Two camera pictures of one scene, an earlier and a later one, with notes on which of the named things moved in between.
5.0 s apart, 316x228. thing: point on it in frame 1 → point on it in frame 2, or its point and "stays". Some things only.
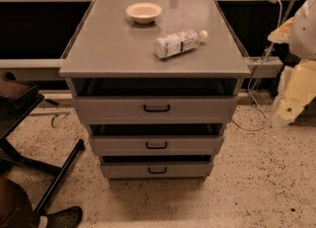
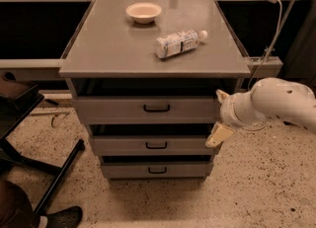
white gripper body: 304,34 → 227,112
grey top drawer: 155,110 stays
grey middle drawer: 156,145 stays
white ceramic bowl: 143,12 stays
